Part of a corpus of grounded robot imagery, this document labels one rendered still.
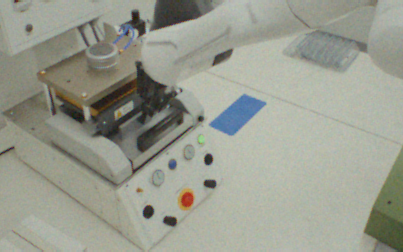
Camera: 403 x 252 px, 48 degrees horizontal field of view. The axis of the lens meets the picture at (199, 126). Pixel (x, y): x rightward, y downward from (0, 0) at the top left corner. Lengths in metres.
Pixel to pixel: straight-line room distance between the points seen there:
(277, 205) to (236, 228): 0.14
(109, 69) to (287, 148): 0.62
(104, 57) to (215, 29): 0.48
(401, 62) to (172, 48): 0.36
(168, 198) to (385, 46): 0.75
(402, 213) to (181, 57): 0.69
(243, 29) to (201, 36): 0.08
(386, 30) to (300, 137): 0.97
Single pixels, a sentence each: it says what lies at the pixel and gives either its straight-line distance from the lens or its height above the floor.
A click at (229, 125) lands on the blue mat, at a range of 1.51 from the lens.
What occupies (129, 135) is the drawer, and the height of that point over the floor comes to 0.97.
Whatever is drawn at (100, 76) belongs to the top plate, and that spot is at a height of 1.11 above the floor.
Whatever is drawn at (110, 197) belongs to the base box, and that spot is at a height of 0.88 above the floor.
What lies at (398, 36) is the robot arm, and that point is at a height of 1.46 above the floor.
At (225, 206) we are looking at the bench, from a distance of 1.26.
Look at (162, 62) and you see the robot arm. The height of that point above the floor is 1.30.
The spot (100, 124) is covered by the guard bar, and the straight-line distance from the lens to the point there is 1.08.
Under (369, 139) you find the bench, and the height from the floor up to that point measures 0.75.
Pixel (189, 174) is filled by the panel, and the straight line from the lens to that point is 1.22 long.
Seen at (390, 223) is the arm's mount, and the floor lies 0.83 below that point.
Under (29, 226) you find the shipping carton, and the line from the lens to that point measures 1.17.
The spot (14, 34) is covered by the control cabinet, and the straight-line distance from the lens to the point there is 1.15.
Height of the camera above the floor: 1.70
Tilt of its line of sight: 39 degrees down
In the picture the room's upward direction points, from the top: straight up
